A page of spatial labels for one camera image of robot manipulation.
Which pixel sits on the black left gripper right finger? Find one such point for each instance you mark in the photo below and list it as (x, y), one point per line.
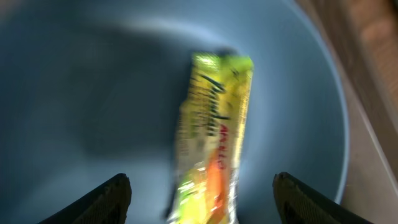
(298, 203)

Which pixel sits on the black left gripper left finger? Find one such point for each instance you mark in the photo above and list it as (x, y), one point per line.
(106, 204)

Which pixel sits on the yellow green snack wrapper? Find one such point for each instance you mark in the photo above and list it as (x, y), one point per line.
(209, 139)

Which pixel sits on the dark blue plate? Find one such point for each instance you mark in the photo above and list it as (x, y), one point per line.
(90, 89)

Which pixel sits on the brown serving tray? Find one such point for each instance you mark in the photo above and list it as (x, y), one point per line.
(362, 37)

